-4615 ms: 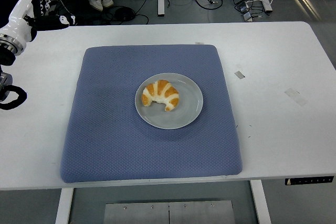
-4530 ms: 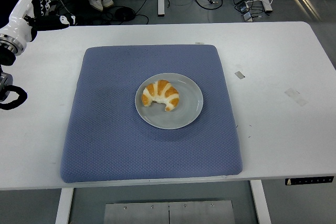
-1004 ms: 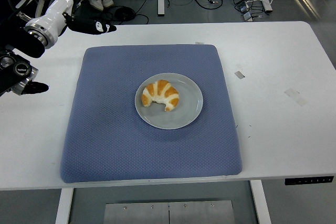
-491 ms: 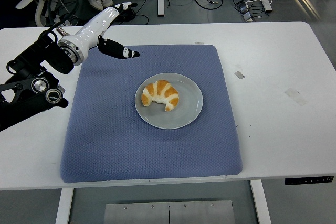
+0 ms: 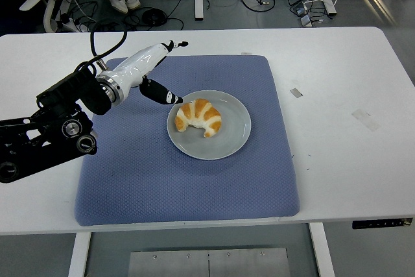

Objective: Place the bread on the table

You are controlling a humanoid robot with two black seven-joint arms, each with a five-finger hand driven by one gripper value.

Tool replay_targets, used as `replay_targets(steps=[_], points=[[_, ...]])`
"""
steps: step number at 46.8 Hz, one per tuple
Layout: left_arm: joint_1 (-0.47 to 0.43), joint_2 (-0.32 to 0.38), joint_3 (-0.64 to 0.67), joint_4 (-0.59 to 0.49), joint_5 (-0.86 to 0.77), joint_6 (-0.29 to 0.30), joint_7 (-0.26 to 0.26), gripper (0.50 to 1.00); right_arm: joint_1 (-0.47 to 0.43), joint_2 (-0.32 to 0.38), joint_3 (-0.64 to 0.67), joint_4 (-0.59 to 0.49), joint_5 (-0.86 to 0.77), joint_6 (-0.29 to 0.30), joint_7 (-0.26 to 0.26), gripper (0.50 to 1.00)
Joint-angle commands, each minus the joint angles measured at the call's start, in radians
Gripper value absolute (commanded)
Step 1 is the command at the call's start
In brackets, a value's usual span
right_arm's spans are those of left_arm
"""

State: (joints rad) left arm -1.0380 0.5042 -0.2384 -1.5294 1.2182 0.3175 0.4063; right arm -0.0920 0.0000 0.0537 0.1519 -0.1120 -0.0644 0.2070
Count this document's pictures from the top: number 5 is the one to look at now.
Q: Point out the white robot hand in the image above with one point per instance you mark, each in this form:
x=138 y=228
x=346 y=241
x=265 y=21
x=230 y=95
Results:
x=136 y=64

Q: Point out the golden croissant bread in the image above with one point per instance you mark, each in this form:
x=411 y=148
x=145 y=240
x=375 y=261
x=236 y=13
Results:
x=199 y=113

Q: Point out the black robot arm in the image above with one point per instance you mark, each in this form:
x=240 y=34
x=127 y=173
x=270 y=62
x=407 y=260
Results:
x=65 y=95

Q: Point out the blue textured mat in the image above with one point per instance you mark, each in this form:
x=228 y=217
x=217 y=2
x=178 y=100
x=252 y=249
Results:
x=146 y=166

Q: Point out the grey round plate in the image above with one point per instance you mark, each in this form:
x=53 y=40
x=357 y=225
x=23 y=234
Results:
x=227 y=137

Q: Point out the small grey tape strip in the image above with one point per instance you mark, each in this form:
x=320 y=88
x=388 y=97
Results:
x=296 y=92

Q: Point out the grey power adapter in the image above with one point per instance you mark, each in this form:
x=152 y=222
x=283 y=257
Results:
x=305 y=21

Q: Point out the white table leg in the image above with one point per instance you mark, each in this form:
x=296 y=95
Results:
x=322 y=251
x=79 y=254

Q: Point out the grey metal plate with screws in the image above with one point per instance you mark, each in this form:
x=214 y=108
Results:
x=207 y=264

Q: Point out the large clear tape strip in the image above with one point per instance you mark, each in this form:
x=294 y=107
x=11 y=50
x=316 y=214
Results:
x=365 y=120

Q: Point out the black table control panel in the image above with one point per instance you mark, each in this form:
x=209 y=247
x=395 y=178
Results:
x=382 y=223

